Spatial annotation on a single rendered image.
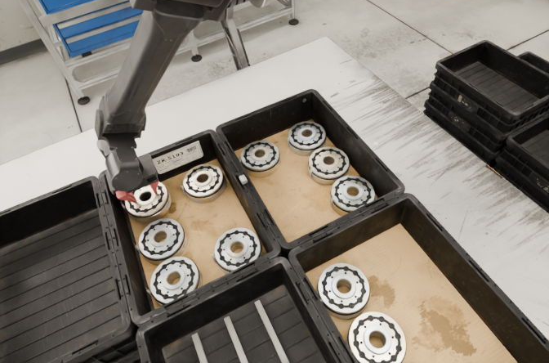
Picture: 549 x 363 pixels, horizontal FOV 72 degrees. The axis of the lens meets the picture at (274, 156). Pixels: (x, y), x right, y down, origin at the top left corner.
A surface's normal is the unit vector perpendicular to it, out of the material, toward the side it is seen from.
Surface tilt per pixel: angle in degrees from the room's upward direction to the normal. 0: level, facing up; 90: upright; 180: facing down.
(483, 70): 0
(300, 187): 0
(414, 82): 0
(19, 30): 90
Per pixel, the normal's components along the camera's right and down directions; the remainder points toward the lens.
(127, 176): 0.48, 0.65
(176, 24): 0.25, 0.94
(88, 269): -0.08, -0.65
